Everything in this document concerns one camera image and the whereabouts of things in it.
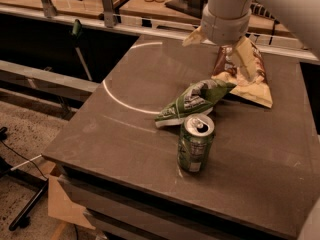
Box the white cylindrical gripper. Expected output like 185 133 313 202
182 6 256 81

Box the green jalapeno chip bag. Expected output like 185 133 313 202
155 79 236 128

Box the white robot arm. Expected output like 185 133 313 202
183 0 320 59

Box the brown sea salt chip bag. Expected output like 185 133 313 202
212 38 273 108

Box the green soda can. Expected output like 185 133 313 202
177 114 215 173

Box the black monitor stand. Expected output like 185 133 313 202
165 0 208 18

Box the black power strip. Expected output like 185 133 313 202
250 3 275 20

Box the black chair base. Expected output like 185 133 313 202
0 127 49 232

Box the metal bracket middle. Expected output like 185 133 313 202
102 0 117 28

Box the metal bracket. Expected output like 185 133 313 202
102 0 117 28
41 0 57 18

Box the green handled tool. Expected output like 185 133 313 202
71 18 93 81

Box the metal bracket left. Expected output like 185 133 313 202
41 0 57 18

